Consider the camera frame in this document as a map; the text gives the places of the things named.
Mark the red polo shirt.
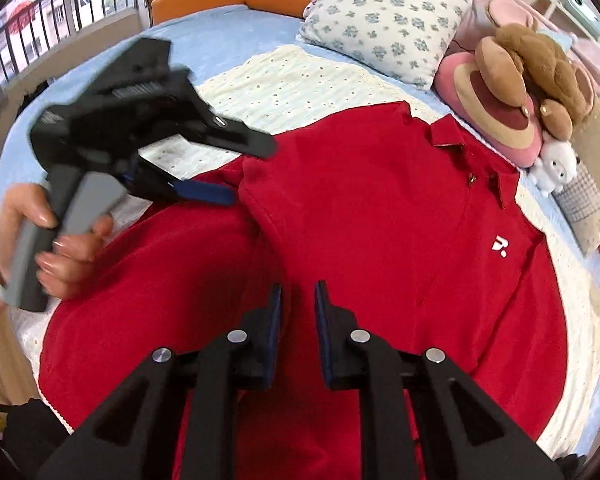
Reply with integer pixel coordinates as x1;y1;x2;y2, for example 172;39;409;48
37;101;569;480

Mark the white plush toy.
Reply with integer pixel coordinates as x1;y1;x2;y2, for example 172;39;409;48
528;138;579;199

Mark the light blue bed sheet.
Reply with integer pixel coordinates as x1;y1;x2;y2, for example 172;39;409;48
0;4;600;456

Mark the balcony railing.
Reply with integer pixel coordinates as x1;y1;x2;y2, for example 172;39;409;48
0;0;142;126

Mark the cream daisy blanket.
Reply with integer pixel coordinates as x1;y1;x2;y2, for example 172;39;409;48
10;44;600;461

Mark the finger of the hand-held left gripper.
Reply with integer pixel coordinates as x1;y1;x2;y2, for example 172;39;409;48
124;159;237;207
190;105;279;161

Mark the brown plush toy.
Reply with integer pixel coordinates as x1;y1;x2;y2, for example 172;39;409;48
475;22;596;142

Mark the grey checked cushion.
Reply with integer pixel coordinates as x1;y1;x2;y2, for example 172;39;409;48
550;107;600;259

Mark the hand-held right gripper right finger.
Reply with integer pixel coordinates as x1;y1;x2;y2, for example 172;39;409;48
314;280;566;480

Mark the person's left hand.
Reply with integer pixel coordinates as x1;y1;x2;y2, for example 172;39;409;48
0;183;115;301

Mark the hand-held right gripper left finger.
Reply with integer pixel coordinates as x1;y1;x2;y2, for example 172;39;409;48
37;284;284;480

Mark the mint green box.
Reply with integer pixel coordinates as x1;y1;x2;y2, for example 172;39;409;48
565;0;600;41

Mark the white floral pillow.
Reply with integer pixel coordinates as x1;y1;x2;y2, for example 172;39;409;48
298;0;474;92

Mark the pink round cushion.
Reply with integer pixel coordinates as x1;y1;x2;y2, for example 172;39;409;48
434;51;546;169

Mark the beige cloth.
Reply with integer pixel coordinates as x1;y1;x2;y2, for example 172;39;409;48
0;310;40;407

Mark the dark cloth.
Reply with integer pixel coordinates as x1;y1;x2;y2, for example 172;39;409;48
0;397;74;480

